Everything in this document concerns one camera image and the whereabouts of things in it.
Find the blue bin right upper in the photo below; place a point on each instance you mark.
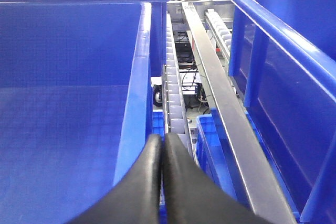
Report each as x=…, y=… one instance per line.
x=282, y=63

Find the white roller track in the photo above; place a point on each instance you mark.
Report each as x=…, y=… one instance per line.
x=222, y=34
x=175, y=118

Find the large blue target bin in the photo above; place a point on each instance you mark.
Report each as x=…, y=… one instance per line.
x=75, y=78

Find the steel divider rail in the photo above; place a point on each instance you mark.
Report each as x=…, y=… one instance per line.
x=261, y=187

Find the blue bin lower right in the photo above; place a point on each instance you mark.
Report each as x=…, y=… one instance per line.
x=215, y=156

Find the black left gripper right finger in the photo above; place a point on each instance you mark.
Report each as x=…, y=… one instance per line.
x=191, y=196

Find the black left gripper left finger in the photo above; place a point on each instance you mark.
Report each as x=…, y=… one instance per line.
x=136, y=197

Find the white roller track right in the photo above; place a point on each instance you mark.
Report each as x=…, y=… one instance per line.
x=222, y=34

